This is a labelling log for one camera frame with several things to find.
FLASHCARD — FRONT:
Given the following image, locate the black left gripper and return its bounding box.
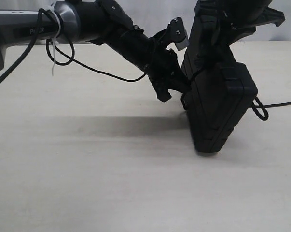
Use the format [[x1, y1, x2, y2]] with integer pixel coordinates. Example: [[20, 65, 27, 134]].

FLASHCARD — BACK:
[[144, 29, 191, 102]]

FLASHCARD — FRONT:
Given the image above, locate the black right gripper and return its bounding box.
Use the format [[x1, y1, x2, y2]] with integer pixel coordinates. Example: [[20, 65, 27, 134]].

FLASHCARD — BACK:
[[194, 0, 285, 52]]

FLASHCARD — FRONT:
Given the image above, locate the black plastic carry case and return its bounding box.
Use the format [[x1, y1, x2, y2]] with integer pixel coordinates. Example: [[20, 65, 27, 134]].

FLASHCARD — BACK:
[[181, 16, 258, 156]]

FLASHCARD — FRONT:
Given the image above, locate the black rope with loop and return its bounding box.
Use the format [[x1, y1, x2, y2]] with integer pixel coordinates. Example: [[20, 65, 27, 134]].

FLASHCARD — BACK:
[[180, 70, 291, 121]]

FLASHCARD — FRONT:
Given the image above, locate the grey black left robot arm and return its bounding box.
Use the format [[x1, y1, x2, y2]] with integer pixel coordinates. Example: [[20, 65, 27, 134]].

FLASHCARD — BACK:
[[0, 0, 190, 102]]

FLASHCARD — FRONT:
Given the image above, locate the white backdrop curtain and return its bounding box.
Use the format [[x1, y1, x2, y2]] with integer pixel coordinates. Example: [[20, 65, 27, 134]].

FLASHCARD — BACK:
[[0, 0, 291, 41]]

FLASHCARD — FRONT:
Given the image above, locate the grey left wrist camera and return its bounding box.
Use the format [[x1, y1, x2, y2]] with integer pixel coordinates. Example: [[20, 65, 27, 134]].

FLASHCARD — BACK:
[[169, 17, 189, 51]]

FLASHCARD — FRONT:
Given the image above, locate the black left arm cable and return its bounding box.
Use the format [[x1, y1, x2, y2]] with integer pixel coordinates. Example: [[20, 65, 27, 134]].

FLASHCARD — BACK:
[[0, 8, 148, 91]]

